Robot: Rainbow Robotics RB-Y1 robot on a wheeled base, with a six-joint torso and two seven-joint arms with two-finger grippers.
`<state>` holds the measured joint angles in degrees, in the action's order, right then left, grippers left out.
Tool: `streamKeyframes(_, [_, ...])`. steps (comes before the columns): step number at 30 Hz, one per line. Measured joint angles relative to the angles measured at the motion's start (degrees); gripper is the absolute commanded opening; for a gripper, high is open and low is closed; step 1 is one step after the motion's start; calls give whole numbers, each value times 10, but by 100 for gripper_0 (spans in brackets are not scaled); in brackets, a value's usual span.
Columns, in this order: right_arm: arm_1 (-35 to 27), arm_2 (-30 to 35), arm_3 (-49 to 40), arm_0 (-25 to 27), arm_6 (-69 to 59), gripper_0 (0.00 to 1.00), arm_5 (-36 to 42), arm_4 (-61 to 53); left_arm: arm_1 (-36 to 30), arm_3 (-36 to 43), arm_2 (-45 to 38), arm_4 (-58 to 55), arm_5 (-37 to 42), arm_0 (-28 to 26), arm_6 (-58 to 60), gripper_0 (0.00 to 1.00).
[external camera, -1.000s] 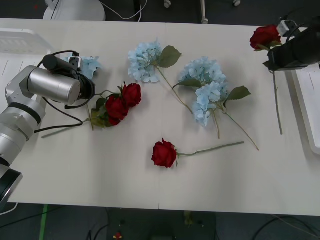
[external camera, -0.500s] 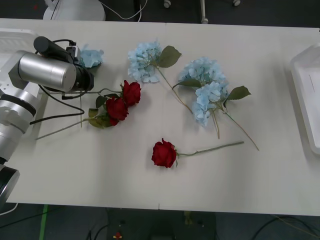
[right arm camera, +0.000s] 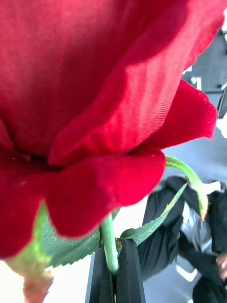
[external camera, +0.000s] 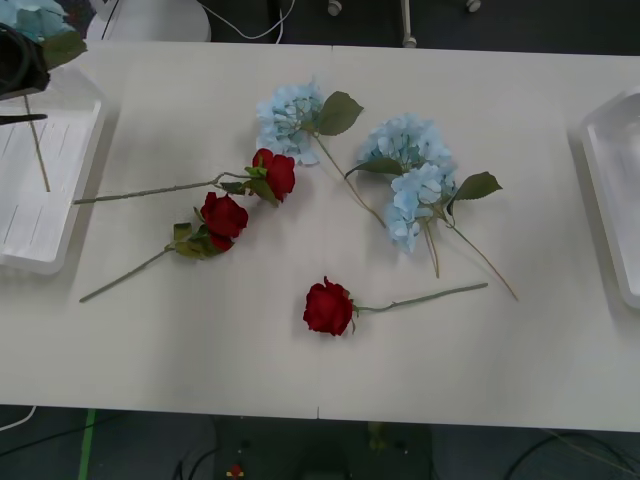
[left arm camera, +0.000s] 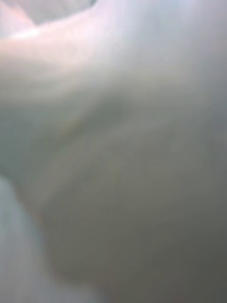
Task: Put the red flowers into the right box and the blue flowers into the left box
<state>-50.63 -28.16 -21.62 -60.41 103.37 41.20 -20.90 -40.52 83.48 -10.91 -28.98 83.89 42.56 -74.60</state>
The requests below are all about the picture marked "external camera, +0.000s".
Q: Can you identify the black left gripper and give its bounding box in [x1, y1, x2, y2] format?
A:
[0, 25, 52, 127]

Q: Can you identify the pale blue flower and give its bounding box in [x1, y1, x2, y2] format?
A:
[383, 161, 520, 303]
[255, 76, 387, 230]
[0, 0, 89, 193]
[343, 111, 458, 279]

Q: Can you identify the shallow white box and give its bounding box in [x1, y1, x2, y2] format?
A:
[0, 64, 121, 276]
[566, 84, 640, 312]

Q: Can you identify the white round stand base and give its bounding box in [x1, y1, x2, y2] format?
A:
[83, 0, 212, 44]

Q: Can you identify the red rose, long green stem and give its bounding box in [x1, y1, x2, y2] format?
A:
[78, 191, 250, 304]
[72, 148, 297, 208]

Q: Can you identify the red rose, leafless green stem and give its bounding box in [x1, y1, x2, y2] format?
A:
[301, 275, 490, 338]

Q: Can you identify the white leg with caster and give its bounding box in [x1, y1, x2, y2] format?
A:
[399, 0, 420, 50]

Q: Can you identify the thin white cable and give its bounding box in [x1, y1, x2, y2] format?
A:
[199, 0, 297, 43]

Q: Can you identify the white cable on floor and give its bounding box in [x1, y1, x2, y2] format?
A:
[0, 403, 38, 433]

